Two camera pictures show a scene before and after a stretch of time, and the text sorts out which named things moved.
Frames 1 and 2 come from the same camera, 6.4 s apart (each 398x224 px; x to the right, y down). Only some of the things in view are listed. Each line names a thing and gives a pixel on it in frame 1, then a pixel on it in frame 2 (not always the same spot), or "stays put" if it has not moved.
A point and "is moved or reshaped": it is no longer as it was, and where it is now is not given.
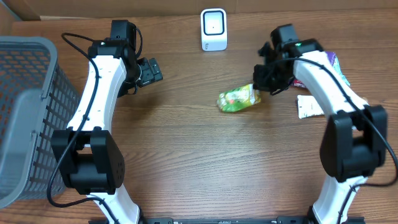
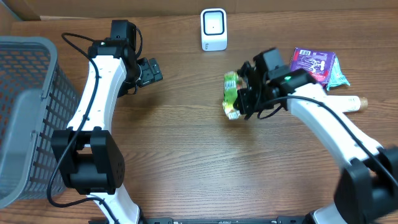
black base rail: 348,219 stays put
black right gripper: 264,84 → 246,105
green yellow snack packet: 238,98 is moved or reshaped
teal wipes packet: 337,68 stays put
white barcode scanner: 214,29 stays put
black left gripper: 154,71 stays put
